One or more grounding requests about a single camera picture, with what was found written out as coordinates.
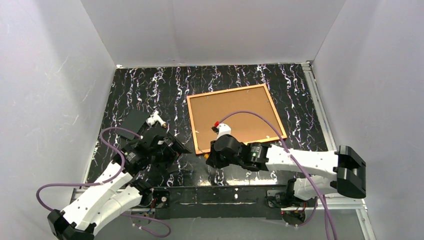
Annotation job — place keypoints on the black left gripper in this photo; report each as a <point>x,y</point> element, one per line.
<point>173,151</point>

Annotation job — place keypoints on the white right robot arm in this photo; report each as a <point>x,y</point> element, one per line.
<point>326,172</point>

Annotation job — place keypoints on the red wooden picture frame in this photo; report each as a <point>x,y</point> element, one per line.
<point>249,111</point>

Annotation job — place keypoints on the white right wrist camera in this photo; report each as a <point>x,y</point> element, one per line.
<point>221,129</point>

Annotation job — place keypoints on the white plastic pipe fitting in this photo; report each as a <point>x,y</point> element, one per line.
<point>156,118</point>

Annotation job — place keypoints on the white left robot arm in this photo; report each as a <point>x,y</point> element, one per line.
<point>117,189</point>

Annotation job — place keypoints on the black flat card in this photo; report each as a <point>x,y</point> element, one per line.
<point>132,122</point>

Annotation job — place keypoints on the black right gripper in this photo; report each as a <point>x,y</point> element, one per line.
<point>214,155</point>

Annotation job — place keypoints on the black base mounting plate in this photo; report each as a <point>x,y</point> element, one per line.
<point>243,201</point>

